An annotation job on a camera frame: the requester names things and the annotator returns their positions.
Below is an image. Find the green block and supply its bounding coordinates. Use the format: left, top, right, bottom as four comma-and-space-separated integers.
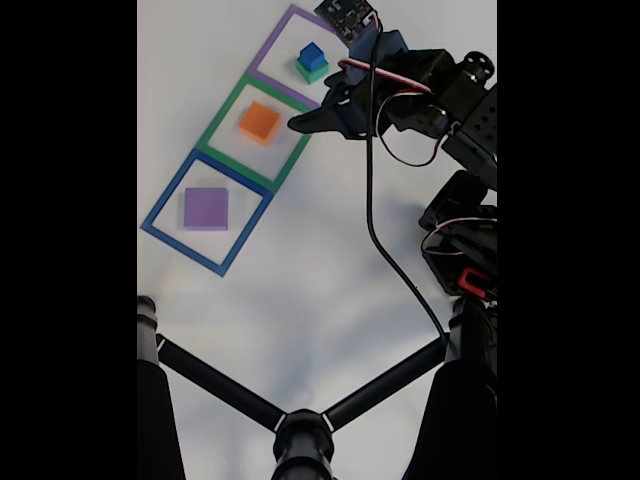
295, 57, 330, 85

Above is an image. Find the orange block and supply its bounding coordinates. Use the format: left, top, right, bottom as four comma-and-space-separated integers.
237, 100, 281, 146

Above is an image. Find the small blue block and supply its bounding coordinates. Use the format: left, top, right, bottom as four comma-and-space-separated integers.
298, 42, 326, 71

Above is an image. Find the large purple block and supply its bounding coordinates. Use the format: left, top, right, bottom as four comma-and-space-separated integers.
183, 187, 230, 231

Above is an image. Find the red clamp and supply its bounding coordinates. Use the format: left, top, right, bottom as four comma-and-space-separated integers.
458, 268, 494, 296

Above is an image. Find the black tripod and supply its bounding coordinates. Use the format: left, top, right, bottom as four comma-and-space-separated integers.
137, 294, 498, 480

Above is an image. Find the red white servo wire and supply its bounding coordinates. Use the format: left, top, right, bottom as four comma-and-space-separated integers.
338, 58, 454, 168

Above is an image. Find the camera board with blue mount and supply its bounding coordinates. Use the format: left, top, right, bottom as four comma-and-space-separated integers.
314, 0, 409, 84

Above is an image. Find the purple square frame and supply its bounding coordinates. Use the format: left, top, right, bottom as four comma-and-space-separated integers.
247, 3, 346, 112

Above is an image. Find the black cable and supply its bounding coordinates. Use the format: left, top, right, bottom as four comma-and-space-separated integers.
366, 29, 451, 346

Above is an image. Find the green square frame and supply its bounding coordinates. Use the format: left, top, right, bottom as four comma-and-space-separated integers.
193, 73, 323, 194

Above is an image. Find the blue square frame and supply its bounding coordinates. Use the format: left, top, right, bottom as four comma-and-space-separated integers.
139, 148, 276, 279

